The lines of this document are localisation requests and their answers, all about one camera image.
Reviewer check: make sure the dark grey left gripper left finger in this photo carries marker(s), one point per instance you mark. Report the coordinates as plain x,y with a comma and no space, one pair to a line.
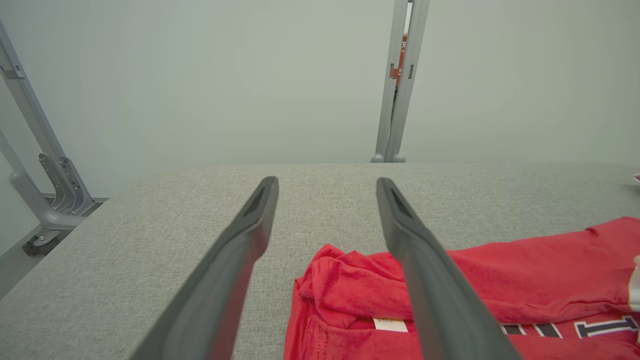
215,300

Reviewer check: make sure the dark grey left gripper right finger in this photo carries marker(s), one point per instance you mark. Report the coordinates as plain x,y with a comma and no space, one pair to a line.
440,300

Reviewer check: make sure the plain red jersey garment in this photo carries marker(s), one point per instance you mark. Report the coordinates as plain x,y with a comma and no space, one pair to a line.
525,280

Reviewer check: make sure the red printed sign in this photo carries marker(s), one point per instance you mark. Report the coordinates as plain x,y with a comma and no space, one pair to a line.
401,55

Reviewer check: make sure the grey partition post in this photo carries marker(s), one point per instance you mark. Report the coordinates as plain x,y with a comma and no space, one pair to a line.
387,110

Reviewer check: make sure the grey metal frame bracket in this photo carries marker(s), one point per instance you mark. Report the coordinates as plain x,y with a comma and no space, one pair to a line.
30,115

